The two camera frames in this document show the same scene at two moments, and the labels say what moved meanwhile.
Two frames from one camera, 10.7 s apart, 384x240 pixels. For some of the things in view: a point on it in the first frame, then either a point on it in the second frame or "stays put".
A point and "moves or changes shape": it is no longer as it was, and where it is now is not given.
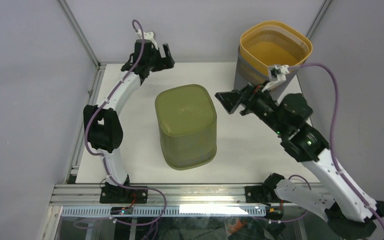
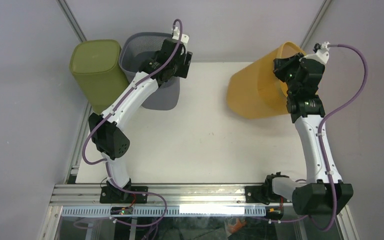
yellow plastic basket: [273, 43] moves or changes shape
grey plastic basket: [244, 76] -> [135, 48]
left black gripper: [163, 63] -> [184, 58]
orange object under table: [236, 227] stays put
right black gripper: [248, 95] -> [280, 64]
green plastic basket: [187, 117] -> [97, 68]
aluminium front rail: [158, 194] stays put
